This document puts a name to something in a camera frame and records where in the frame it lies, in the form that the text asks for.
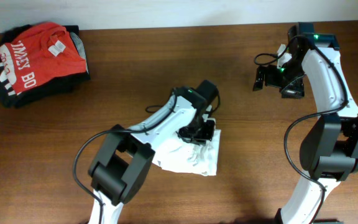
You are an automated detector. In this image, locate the grey folded garment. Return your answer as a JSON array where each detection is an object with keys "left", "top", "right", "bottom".
[{"left": 70, "top": 32, "right": 89, "bottom": 73}]

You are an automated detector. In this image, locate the black folded t-shirt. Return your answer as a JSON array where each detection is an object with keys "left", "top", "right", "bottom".
[{"left": 0, "top": 24, "right": 91, "bottom": 108}]

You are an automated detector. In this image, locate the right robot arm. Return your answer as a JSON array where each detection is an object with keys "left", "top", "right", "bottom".
[{"left": 253, "top": 22, "right": 358, "bottom": 224}]

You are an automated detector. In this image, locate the red folded t-shirt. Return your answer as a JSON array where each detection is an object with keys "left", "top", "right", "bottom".
[{"left": 0, "top": 22, "right": 86, "bottom": 95}]

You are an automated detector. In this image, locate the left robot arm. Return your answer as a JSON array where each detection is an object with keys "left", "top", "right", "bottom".
[{"left": 88, "top": 80, "right": 221, "bottom": 223}]

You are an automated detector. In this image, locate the white t-shirt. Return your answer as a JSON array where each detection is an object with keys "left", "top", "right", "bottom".
[{"left": 152, "top": 129, "right": 221, "bottom": 176}]

